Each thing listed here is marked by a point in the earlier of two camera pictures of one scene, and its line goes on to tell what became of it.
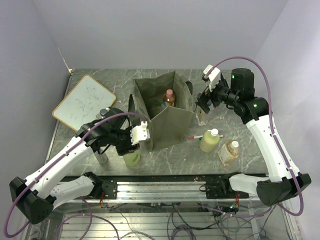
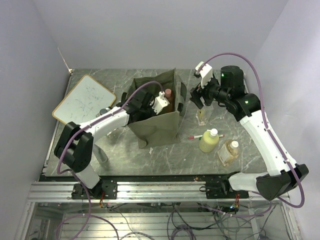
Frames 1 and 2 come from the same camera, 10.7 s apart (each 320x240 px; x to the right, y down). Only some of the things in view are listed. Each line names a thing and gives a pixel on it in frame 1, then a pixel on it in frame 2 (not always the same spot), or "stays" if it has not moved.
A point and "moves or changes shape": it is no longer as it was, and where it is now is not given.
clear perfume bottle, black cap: (202, 117) stays
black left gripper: (128, 148) to (150, 106)
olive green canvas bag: (164, 101) moves or changes shape
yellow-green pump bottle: (209, 140) stays
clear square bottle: (102, 113) stays
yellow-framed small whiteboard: (83, 103) stays
